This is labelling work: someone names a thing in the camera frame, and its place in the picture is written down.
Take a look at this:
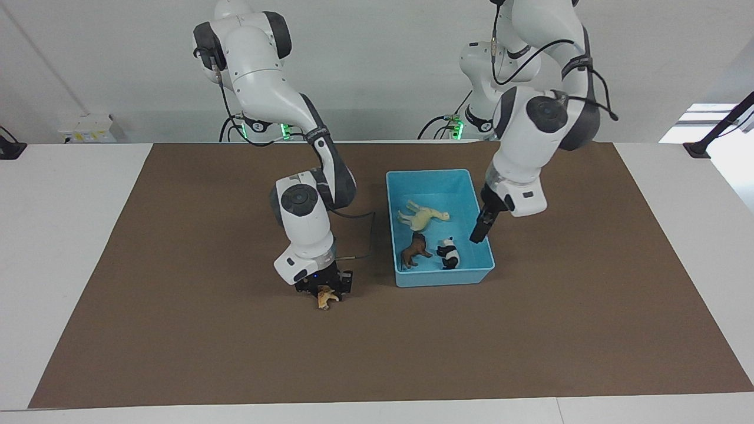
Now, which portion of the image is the orange tiger toy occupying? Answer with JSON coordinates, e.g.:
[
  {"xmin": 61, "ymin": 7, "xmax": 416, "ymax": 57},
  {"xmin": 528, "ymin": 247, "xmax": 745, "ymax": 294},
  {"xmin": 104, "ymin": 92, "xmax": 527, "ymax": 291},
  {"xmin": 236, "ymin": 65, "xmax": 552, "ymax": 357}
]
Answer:
[{"xmin": 316, "ymin": 286, "xmax": 342, "ymax": 312}]

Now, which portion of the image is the black and white panda toy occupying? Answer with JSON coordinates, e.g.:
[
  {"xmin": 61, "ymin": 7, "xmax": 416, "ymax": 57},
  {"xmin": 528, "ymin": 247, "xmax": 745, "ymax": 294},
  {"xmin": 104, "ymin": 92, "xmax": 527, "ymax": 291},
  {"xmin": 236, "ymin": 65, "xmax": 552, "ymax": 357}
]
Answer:
[{"xmin": 435, "ymin": 236, "xmax": 461, "ymax": 270}]

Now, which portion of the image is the brown lion toy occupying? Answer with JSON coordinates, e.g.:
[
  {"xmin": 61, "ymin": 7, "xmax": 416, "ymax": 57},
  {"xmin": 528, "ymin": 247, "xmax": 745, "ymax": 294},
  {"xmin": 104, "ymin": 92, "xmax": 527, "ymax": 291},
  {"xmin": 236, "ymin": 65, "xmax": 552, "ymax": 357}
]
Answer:
[{"xmin": 400, "ymin": 231, "xmax": 434, "ymax": 270}]

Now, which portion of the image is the light blue plastic storage box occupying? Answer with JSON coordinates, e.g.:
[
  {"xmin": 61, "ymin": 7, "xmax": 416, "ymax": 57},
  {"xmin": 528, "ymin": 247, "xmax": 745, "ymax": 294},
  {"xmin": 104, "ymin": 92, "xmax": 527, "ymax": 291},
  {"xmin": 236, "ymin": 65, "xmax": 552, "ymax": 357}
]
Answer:
[{"xmin": 386, "ymin": 169, "xmax": 495, "ymax": 288}]

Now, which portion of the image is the brown table mat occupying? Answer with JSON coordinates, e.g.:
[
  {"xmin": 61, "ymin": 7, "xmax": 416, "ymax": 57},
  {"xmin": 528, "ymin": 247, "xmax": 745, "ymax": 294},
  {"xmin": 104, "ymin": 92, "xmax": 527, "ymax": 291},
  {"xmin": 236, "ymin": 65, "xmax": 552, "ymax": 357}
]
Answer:
[{"xmin": 28, "ymin": 141, "xmax": 754, "ymax": 409}]

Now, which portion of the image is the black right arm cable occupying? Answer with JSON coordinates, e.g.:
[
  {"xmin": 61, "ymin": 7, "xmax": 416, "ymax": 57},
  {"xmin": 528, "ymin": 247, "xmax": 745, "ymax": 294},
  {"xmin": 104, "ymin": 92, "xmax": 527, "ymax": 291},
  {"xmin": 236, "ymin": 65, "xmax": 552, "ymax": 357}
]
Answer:
[{"xmin": 330, "ymin": 209, "xmax": 376, "ymax": 261}]

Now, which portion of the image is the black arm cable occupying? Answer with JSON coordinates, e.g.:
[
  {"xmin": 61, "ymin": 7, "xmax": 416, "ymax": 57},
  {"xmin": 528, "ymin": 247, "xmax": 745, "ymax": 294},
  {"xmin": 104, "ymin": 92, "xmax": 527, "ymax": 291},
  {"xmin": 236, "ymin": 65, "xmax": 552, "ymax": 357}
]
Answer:
[
  {"xmin": 330, "ymin": 209, "xmax": 376, "ymax": 261},
  {"xmin": 492, "ymin": 0, "xmax": 619, "ymax": 122}
]

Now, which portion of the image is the black base cable bundle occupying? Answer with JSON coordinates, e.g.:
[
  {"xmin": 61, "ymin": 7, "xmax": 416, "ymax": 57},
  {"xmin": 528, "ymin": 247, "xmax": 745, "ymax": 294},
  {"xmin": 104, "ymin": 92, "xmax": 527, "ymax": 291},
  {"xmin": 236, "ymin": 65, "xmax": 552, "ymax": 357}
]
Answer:
[{"xmin": 417, "ymin": 87, "xmax": 473, "ymax": 141}]

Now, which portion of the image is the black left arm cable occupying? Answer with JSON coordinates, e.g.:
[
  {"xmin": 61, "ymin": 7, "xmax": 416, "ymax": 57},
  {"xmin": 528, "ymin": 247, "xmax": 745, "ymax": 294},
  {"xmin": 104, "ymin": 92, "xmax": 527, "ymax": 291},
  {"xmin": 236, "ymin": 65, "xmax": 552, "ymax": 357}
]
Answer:
[{"xmin": 492, "ymin": 0, "xmax": 619, "ymax": 122}]

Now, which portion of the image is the white wall socket box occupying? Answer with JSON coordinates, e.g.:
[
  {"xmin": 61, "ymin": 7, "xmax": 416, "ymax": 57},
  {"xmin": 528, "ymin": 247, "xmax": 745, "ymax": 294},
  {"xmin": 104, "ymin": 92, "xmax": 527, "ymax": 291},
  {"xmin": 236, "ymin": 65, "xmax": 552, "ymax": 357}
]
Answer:
[{"xmin": 59, "ymin": 114, "xmax": 115, "ymax": 144}]

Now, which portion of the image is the black clamp mount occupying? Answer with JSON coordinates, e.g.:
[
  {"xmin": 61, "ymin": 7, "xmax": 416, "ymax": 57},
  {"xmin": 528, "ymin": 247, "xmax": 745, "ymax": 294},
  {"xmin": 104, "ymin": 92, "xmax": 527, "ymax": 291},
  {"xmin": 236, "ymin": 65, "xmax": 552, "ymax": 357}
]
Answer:
[{"xmin": 0, "ymin": 125, "xmax": 27, "ymax": 161}]

